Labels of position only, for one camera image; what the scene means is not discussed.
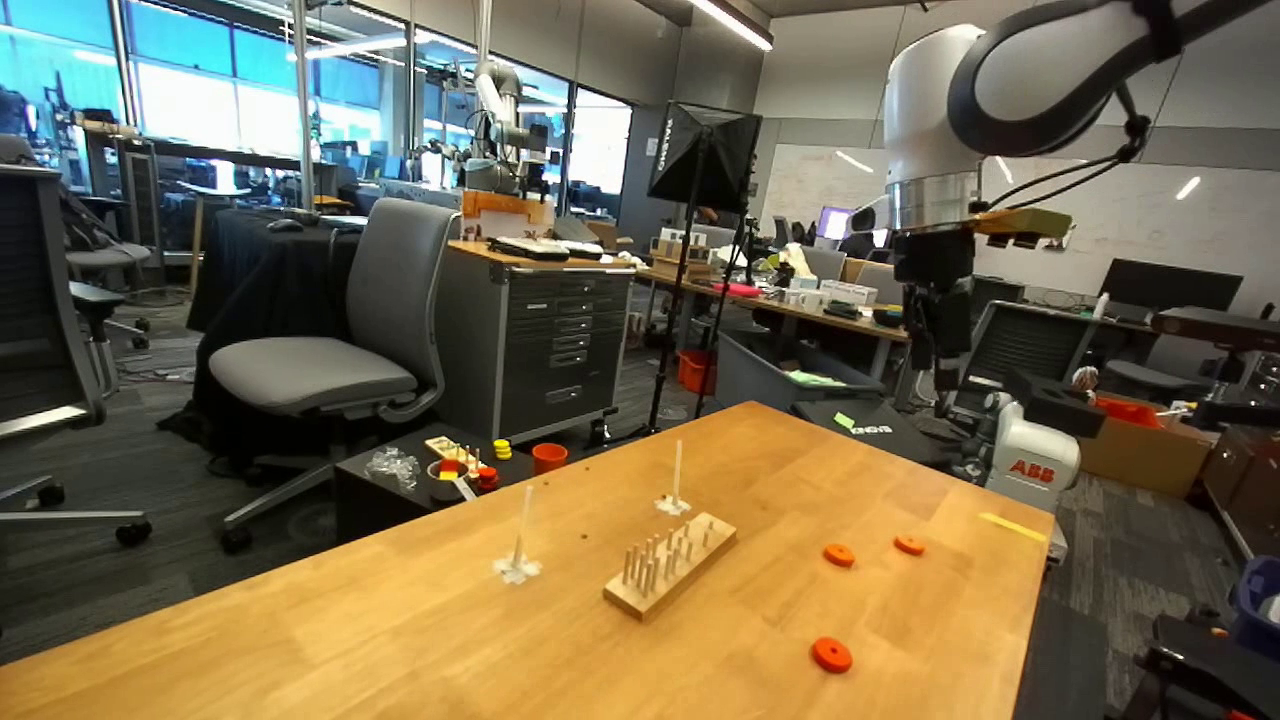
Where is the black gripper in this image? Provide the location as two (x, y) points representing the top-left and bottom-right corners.
(890, 226), (977, 374)

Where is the orange disc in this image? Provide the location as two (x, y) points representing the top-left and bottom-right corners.
(807, 638), (853, 674)
(890, 538), (925, 555)
(818, 544), (855, 570)

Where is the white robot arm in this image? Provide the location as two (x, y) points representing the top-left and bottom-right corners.
(884, 0), (1267, 377)

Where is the wooden peg board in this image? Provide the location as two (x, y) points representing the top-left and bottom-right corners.
(605, 514), (737, 622)

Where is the grey metal cabinet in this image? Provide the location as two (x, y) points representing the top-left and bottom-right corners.
(434, 241), (630, 445)

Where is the grey office chair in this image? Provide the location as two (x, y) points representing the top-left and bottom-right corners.
(208, 195), (457, 554)

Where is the black mesh office chair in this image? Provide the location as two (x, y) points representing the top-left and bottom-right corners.
(0, 161), (154, 554)

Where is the wrist camera wooden mount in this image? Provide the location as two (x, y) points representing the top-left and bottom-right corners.
(969, 207), (1072, 241)

